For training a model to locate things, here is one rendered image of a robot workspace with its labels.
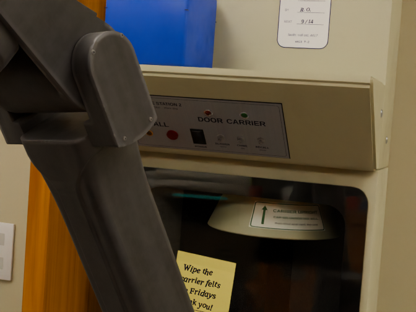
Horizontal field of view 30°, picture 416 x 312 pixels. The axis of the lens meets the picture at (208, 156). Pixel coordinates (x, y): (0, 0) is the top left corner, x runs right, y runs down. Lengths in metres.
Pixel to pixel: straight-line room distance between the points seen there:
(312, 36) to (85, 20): 0.48
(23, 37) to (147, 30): 0.43
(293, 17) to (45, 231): 0.39
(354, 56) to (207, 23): 0.17
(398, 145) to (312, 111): 0.52
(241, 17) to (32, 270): 0.39
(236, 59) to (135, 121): 0.47
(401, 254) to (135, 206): 0.87
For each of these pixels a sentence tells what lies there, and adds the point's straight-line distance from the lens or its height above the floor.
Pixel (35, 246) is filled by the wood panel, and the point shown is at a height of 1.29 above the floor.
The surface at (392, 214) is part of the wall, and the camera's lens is 1.35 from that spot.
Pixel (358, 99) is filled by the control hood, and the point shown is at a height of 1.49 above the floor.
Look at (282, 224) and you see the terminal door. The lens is 0.92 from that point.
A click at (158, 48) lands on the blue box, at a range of 0.86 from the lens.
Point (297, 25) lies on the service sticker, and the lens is 0.93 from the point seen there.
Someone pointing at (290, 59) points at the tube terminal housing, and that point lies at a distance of 0.93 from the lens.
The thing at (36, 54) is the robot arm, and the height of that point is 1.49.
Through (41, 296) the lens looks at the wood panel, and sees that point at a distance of 0.97.
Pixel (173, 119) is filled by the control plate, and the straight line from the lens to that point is 0.89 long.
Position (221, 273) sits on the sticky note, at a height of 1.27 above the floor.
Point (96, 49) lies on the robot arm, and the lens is 0.46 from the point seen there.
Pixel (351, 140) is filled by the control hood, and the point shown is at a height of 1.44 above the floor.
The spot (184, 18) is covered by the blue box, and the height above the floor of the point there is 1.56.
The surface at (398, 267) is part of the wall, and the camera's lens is 1.36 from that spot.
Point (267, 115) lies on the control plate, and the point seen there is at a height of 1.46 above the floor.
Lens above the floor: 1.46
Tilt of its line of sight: 3 degrees down
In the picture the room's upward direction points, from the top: 4 degrees clockwise
